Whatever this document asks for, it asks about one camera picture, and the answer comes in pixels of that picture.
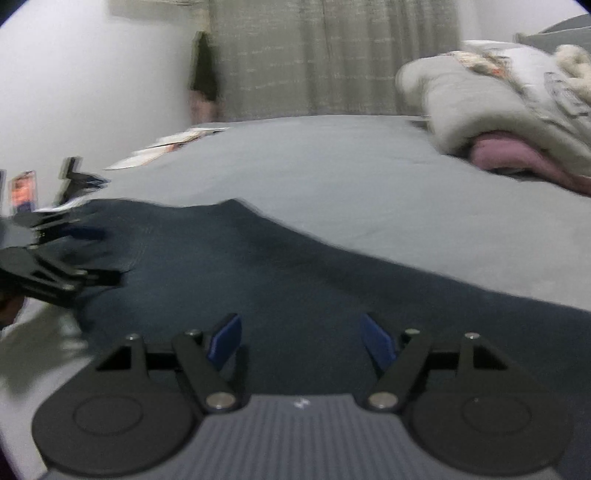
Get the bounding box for grey folded duvet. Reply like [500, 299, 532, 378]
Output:
[396, 55, 591, 160]

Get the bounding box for pink blanket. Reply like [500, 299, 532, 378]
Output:
[470, 130, 591, 195]

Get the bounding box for dark hanging garment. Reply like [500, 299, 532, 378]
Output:
[189, 31, 220, 102]

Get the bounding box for floral patterned cloth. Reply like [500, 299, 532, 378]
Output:
[455, 48, 504, 77]

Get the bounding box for smartphone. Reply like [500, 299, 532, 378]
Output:
[10, 170, 38, 214]

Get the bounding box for white plush toy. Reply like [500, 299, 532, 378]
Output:
[554, 45, 591, 100]

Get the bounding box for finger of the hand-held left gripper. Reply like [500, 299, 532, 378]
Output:
[0, 247, 125, 309]
[11, 210, 106, 245]

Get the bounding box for grey star print curtain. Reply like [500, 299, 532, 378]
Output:
[205, 0, 462, 121]

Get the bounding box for small black tripod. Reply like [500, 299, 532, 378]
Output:
[54, 157, 110, 206]

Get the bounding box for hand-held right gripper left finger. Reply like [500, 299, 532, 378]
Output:
[95, 313, 243, 414]

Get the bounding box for dark grey headboard cushion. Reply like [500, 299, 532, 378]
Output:
[515, 14, 591, 51]

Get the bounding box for dark blue denim jeans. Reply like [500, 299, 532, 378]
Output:
[69, 198, 591, 416]

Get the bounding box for pink hanging garment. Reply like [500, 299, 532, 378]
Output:
[189, 90, 218, 124]

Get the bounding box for open book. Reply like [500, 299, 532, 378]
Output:
[105, 126, 229, 171]

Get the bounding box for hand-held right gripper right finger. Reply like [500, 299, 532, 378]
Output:
[359, 312, 509, 413]

